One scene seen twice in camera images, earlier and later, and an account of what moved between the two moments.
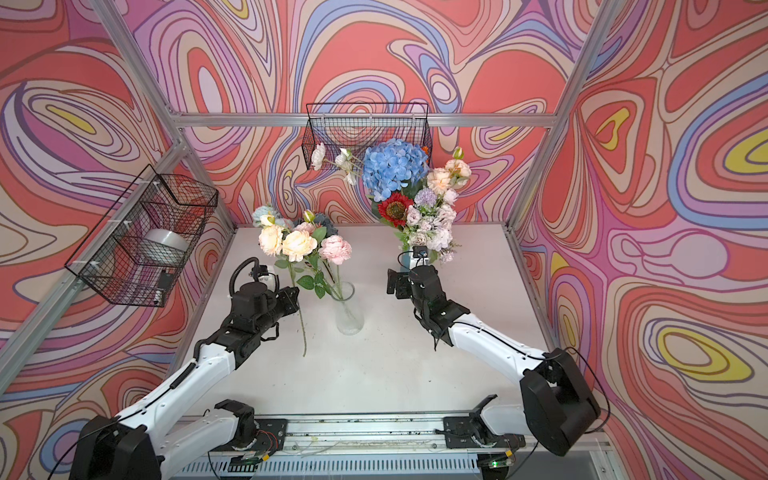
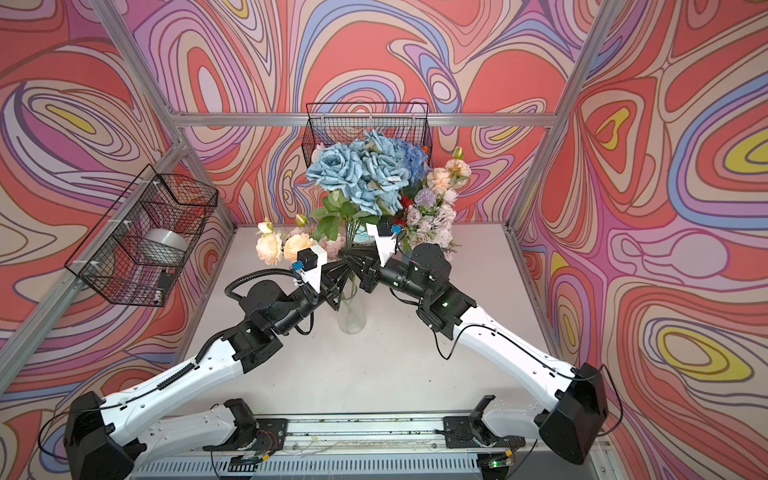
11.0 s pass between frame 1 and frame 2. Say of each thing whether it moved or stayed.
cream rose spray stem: stayed
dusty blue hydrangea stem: moved
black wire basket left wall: stayed
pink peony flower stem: stayed
